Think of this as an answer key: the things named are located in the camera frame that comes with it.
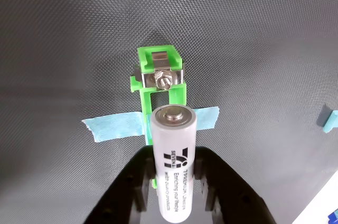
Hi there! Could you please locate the green battery holder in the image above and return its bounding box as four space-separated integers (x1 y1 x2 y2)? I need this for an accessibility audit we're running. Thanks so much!
129 45 187 190

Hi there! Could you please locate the short blue tape piece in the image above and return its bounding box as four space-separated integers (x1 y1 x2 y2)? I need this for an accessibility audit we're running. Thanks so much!
322 110 338 134

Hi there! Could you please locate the white AA battery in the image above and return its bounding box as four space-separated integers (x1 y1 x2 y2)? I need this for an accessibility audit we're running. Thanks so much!
150 104 198 222

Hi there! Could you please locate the long blue tape strip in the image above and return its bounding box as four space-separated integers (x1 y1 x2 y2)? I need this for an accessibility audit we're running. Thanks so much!
81 106 220 143

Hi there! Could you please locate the dark grey textured mat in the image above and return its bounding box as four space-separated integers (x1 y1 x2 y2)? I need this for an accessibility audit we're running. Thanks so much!
0 0 338 224

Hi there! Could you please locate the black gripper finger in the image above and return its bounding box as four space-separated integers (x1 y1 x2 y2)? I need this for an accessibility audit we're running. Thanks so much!
83 146 156 224
194 146 277 224

